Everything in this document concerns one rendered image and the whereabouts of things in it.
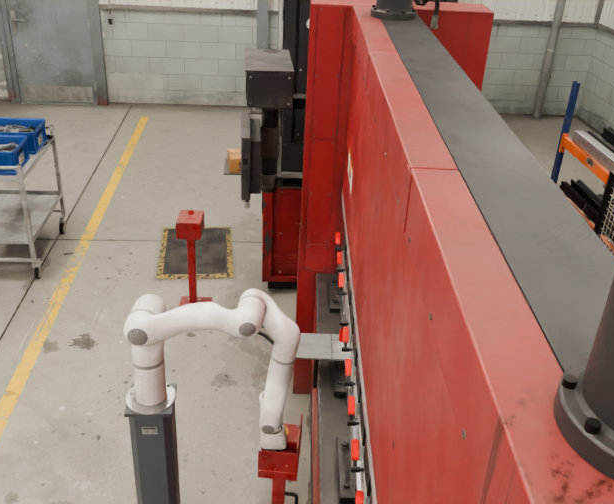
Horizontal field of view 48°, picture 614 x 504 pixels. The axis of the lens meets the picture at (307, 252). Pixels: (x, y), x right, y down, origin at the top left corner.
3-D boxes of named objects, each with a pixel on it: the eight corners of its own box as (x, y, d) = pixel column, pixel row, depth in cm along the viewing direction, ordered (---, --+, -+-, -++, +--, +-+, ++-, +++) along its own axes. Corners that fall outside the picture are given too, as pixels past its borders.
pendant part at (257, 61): (244, 186, 426) (244, 47, 386) (284, 186, 429) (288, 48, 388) (244, 222, 382) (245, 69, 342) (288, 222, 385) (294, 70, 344)
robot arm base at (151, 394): (121, 415, 257) (117, 376, 248) (130, 382, 273) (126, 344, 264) (173, 414, 258) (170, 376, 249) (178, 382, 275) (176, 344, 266)
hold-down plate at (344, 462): (336, 441, 267) (336, 436, 266) (349, 442, 267) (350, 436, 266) (339, 503, 241) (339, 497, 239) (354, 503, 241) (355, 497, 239)
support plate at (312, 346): (290, 334, 309) (290, 332, 309) (348, 336, 310) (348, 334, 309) (289, 358, 293) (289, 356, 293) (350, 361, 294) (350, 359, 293)
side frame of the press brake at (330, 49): (292, 368, 445) (310, -5, 335) (423, 373, 447) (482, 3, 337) (292, 393, 423) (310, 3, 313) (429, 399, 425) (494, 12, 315)
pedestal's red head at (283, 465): (264, 442, 295) (264, 410, 286) (301, 445, 294) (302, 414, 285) (257, 477, 277) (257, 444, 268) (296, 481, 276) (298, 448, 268)
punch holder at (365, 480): (360, 476, 214) (364, 437, 206) (387, 477, 215) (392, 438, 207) (363, 515, 201) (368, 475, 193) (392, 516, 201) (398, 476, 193)
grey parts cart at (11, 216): (-7, 228, 597) (-27, 122, 552) (70, 229, 602) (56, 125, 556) (-47, 281, 518) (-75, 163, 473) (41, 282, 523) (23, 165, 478)
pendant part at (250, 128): (240, 169, 413) (240, 112, 396) (260, 170, 414) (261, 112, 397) (240, 200, 373) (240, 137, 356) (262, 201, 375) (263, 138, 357)
